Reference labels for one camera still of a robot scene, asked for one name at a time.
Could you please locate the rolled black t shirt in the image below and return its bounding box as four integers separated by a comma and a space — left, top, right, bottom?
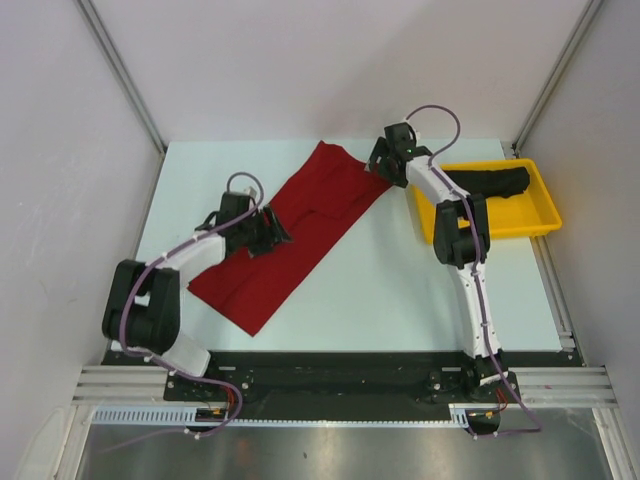
445, 167, 530, 198

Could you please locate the white slotted cable duct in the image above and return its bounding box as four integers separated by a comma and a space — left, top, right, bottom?
91, 404, 488, 430

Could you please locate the yellow plastic tray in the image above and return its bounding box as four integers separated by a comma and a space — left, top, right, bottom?
407, 157, 562, 245

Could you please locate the aluminium frame rail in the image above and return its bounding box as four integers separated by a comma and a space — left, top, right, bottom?
72, 366, 617, 408

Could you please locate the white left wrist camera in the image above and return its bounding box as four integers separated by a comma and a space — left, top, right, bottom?
242, 186, 258, 199

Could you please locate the red t shirt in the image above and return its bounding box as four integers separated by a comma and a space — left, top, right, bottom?
188, 141, 391, 336

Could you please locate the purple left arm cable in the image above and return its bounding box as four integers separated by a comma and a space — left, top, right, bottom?
119, 172, 265, 441

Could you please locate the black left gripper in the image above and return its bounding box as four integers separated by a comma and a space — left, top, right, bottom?
237, 204, 292, 258

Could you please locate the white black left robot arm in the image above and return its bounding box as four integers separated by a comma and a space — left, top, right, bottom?
101, 192, 292, 400

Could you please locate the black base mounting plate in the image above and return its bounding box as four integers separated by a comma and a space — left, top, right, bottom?
102, 349, 584, 405

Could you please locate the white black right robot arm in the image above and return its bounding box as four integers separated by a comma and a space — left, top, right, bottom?
365, 122, 508, 401

